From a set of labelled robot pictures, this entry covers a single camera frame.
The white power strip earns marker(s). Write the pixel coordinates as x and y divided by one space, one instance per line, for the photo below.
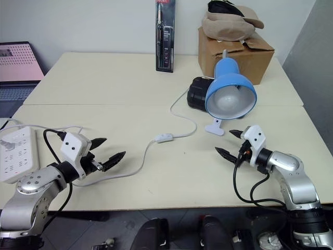
23 159

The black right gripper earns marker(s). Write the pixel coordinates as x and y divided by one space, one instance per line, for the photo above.
245 152

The dark rounded shape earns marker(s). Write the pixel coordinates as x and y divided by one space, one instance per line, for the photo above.
153 234
214 231

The black soldering iron package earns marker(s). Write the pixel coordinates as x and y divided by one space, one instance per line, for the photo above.
165 52

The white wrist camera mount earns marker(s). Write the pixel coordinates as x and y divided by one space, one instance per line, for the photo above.
256 138
71 145

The black cloth item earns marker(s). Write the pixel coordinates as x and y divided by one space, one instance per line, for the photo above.
221 6

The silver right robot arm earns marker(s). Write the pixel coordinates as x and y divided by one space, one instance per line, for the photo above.
296 182

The white crumpled item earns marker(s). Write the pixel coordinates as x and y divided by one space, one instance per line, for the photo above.
269 239

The beige cap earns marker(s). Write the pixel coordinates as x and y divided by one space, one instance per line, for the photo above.
229 28

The black block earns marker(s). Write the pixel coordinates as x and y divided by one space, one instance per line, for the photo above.
196 93

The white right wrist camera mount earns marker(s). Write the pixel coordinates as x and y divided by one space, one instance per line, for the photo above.
256 138

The brown cardboard box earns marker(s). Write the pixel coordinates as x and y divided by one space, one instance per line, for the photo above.
249 60

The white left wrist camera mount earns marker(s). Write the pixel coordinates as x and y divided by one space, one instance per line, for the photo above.
71 145

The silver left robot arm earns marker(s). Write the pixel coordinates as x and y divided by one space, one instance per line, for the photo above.
31 192

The blue desk lamp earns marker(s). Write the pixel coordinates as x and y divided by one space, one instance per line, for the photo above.
226 73

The laptop with pink screen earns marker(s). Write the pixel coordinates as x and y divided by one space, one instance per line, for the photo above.
18 62

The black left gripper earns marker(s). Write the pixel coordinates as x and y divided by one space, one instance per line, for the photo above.
88 164

